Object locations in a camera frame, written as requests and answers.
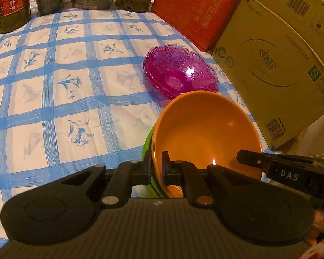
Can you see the small dark food tub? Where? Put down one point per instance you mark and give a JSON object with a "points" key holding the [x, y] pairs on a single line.
{"points": [[50, 4]]}

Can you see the shallow purple plastic plate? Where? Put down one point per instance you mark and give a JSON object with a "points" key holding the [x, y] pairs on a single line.
{"points": [[178, 64]]}

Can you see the blue checked tablecloth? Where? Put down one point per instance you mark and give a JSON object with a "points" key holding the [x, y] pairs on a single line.
{"points": [[70, 99]]}

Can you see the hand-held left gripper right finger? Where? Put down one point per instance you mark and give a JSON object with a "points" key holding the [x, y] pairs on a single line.
{"points": [[166, 171]]}

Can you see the small green bowl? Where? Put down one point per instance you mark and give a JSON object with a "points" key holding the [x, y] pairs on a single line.
{"points": [[154, 184]]}

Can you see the large cardboard box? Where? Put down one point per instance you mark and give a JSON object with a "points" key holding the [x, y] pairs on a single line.
{"points": [[280, 59]]}

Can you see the orange-red insulated bag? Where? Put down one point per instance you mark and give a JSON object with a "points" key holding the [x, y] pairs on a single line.
{"points": [[197, 10]]}

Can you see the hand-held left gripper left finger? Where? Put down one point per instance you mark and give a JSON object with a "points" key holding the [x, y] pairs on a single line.
{"points": [[145, 171]]}

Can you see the large green bowl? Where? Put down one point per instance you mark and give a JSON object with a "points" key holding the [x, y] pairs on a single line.
{"points": [[146, 145]]}

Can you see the orange bowl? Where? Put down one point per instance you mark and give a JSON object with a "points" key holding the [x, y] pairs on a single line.
{"points": [[205, 129]]}

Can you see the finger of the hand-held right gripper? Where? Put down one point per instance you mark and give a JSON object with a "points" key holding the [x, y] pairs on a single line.
{"points": [[252, 160]]}

